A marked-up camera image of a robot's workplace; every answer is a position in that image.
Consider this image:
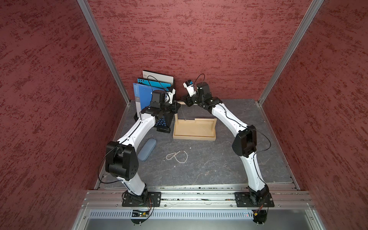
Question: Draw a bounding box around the teal folder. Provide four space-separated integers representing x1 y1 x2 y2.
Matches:
137 78 172 91

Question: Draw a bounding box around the right aluminium corner post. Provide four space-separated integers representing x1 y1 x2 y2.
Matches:
258 0 324 107

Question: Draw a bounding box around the pearl necklace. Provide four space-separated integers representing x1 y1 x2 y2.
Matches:
166 150 189 164

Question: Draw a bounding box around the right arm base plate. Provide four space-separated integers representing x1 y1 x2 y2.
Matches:
234 192 275 208

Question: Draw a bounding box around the left aluminium corner post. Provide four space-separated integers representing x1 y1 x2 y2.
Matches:
77 0 131 105

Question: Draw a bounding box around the white folder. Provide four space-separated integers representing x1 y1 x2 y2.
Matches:
142 71 174 85

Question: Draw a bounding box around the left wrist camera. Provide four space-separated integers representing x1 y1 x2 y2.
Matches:
167 87 176 104

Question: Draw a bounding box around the wooden jewelry display stand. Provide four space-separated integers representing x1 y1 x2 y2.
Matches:
173 114 217 141

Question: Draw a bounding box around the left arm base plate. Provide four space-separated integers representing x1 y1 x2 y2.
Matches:
122 191 162 208

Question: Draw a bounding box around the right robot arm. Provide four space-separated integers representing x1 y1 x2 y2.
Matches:
182 80 269 207

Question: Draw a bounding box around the black mesh file organizer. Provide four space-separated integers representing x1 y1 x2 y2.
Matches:
135 89 176 129

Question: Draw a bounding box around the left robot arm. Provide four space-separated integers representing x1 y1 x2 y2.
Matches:
104 87 181 207

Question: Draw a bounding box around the aluminium corner post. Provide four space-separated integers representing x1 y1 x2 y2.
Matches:
258 0 324 107
77 0 131 105

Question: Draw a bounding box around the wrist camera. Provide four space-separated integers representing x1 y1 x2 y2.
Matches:
167 87 176 104
183 80 196 97

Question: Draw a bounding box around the blue-grey glasses case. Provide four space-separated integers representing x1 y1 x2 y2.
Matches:
138 139 157 162

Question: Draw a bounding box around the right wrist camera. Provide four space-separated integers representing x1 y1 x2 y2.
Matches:
183 80 196 97

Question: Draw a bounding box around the aluminium rail frame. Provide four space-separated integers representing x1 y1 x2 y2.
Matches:
72 183 325 230

